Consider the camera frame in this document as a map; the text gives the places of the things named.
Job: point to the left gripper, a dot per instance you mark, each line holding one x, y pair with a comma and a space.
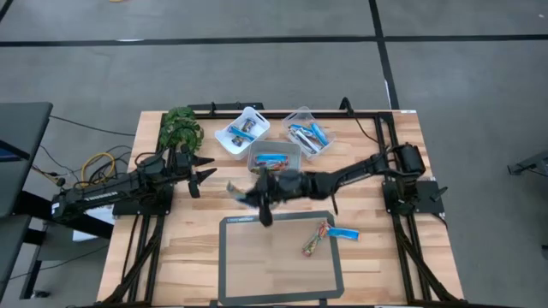
182, 169

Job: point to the clear plastic bin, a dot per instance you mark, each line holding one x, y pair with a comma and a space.
299, 113

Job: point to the brown granola bar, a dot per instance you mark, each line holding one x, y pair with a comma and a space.
249, 125
237, 141

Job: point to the green orange Chewy granola bar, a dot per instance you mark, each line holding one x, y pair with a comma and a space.
274, 167

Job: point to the brown mat with dark border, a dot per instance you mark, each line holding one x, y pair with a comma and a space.
274, 265

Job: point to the grey stand leg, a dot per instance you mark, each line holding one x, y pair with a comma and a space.
531, 163

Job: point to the black desk leg frame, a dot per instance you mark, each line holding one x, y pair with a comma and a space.
98, 231

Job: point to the green artificial plant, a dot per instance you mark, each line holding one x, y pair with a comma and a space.
180, 128

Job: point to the green blue granola bar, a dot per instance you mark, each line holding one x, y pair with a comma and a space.
235, 191

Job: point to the white printed cardboard box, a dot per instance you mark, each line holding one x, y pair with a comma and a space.
87, 234

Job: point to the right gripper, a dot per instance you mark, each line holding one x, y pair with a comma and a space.
293, 185

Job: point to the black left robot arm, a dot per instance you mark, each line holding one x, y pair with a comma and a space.
98, 197

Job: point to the white plastic bin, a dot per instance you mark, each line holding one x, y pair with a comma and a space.
222, 138

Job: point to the blue orange-label granola bar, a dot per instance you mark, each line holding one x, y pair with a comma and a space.
347, 234

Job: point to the red green granola bar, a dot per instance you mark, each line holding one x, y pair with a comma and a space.
312, 247

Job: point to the black metal rig frame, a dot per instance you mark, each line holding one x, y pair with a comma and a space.
368, 114

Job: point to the pale grey plastic bin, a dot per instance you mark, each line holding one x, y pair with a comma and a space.
295, 149

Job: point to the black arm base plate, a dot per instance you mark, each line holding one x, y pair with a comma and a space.
424, 192
141, 209

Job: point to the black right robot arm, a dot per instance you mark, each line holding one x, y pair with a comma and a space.
351, 173

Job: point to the grey desk top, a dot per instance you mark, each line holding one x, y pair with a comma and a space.
10, 248
25, 124

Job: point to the large blue granola bar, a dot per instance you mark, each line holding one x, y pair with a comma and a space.
272, 158

